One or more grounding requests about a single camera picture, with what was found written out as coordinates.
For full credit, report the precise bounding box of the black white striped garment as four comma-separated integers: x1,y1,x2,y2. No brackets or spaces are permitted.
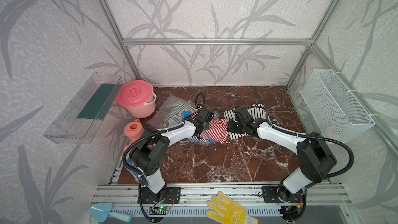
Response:
223,104,269,140

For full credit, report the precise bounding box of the red white striped garment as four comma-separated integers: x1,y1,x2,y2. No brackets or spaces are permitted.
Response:
201,118,229,144

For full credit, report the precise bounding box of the clear plastic vacuum bag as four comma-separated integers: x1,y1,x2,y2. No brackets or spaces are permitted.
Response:
147,95,217,146

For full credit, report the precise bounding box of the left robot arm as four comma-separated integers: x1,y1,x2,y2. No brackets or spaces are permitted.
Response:
122,107,215,195

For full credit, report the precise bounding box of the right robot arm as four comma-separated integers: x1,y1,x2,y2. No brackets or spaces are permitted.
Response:
228,105,354,194

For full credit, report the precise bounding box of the blue vacuum valve cap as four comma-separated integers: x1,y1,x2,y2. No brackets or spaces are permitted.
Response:
182,111,191,118

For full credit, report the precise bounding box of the blue white striped garment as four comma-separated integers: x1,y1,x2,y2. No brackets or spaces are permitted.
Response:
188,136,216,146

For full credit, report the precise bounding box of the pink bucket with lid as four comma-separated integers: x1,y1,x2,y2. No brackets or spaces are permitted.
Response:
116,80,157,119

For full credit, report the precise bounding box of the pink watering can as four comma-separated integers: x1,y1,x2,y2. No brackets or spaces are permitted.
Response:
124,119,145,150

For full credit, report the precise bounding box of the blue dotted work glove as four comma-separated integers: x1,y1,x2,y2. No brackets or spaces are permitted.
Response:
126,158,142,182

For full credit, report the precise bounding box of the yellow dotted work glove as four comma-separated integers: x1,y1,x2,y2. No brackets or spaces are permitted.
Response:
206,191,259,224

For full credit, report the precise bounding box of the white wire mesh basket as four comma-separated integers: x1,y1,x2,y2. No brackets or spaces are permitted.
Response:
301,68,375,143

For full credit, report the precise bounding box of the aluminium mounting rail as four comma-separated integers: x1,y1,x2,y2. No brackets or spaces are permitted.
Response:
90,183,349,217

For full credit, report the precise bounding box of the clear acrylic wall shelf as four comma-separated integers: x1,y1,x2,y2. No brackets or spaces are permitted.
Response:
44,72,123,144

